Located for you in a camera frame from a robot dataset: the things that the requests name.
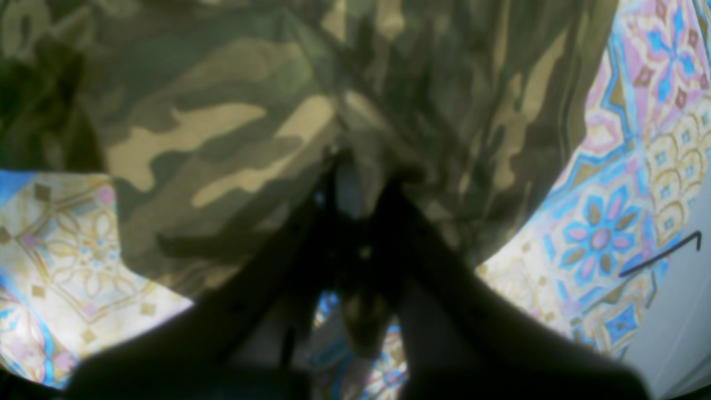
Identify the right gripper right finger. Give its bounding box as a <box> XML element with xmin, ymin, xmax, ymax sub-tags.
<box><xmin>372</xmin><ymin>181</ymin><xmax>649</xmax><ymax>399</ymax></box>

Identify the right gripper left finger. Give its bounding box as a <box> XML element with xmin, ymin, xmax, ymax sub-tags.
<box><xmin>64</xmin><ymin>153</ymin><xmax>339</xmax><ymax>399</ymax></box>

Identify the patterned tile tablecloth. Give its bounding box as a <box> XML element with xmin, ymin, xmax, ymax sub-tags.
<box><xmin>2</xmin><ymin>1</ymin><xmax>709</xmax><ymax>398</ymax></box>

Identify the black allen key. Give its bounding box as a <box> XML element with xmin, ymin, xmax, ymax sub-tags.
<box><xmin>618</xmin><ymin>230</ymin><xmax>703</xmax><ymax>278</ymax></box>

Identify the camouflage T-shirt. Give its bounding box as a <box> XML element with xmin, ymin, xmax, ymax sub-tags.
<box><xmin>0</xmin><ymin>0</ymin><xmax>620</xmax><ymax>356</ymax></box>

